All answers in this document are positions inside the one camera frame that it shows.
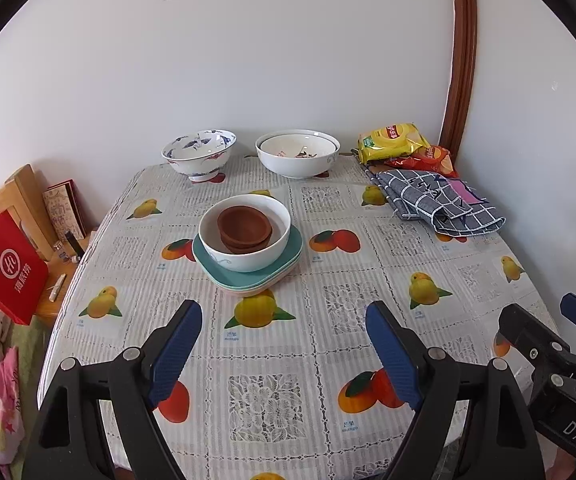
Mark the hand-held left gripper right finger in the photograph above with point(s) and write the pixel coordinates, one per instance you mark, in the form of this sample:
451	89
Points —
392	355

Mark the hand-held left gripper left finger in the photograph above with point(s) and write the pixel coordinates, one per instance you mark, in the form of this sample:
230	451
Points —
175	355

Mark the green plate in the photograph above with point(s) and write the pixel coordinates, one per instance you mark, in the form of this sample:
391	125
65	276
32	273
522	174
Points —
240	288

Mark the pink plate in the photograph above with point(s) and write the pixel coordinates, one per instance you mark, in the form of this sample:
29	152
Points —
248	293

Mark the white flower pattern bowl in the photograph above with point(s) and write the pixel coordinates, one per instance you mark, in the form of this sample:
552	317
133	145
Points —
248	260

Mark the teal plate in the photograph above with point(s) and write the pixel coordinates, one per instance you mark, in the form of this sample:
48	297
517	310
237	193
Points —
293	245

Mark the fruit printed tablecloth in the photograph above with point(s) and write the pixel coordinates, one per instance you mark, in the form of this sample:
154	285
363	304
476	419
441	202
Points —
278	340

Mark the white pen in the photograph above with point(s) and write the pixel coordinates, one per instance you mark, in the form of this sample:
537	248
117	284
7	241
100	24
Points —
57	287

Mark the pink fabric piece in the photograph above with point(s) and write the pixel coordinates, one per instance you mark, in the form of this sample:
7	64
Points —
462	191

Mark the small black object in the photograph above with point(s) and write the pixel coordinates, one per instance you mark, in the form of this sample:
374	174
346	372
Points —
74	242

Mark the grey checked cloth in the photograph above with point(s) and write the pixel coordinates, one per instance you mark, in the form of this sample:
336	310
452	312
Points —
417	195

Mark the patterned book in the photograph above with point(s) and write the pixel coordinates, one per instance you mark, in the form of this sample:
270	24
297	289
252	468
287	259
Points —
63	210

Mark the red paper bag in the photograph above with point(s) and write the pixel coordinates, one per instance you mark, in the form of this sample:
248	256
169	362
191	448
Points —
10	270

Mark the blue crane pattern bowl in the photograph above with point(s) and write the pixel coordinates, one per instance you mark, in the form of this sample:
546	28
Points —
198	162

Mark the red chip bag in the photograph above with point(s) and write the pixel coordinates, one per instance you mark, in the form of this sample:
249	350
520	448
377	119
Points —
432	157

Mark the large white bowl blue trim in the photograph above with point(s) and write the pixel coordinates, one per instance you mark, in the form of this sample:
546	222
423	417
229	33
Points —
298	170

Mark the yellow chip bag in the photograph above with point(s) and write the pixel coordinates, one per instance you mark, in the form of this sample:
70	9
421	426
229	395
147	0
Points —
390	142

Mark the wooden chair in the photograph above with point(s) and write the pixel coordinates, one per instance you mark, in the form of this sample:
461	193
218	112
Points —
23	190

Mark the white bowl cartoon print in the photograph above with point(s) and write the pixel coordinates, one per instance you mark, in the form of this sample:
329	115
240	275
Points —
288	146

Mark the brown wooden door frame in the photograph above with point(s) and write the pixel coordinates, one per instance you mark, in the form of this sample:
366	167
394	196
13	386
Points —
460	60

